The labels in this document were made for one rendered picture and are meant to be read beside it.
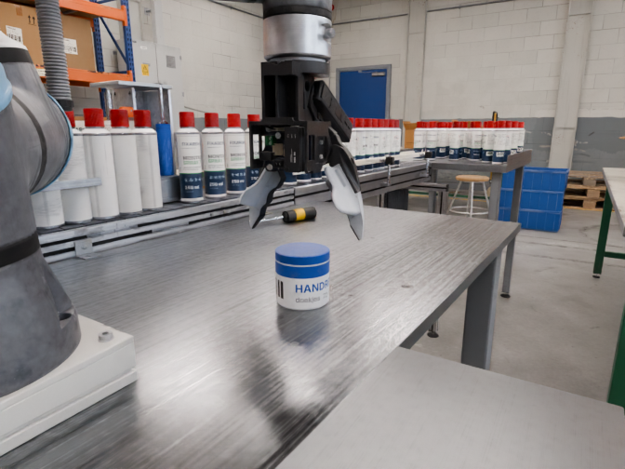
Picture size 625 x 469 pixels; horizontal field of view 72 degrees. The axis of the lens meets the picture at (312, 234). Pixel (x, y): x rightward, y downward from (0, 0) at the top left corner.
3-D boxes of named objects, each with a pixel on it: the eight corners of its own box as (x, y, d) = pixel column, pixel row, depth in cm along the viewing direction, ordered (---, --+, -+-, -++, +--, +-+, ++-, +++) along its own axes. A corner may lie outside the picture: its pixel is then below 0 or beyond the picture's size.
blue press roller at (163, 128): (169, 191, 105) (164, 121, 101) (178, 193, 103) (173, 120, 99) (158, 193, 102) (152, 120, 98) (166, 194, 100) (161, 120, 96)
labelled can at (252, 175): (255, 189, 124) (252, 114, 119) (269, 190, 121) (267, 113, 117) (242, 191, 120) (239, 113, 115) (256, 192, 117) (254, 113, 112)
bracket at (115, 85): (143, 91, 105) (143, 87, 105) (173, 88, 99) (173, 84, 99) (88, 87, 94) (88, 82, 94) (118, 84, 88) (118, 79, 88)
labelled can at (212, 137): (216, 195, 112) (211, 113, 107) (231, 197, 109) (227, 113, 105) (200, 197, 108) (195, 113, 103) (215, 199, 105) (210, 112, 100)
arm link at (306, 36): (283, 32, 52) (347, 25, 49) (284, 72, 53) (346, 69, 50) (249, 18, 46) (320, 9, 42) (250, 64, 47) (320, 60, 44)
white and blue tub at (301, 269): (291, 287, 62) (290, 239, 60) (337, 295, 59) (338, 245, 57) (266, 305, 55) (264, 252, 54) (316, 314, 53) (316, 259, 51)
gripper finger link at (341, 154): (335, 207, 51) (296, 146, 52) (339, 205, 53) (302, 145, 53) (366, 186, 49) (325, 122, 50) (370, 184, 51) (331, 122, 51)
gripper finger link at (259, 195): (215, 220, 54) (250, 160, 50) (242, 211, 59) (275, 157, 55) (232, 236, 53) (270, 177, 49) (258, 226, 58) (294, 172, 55)
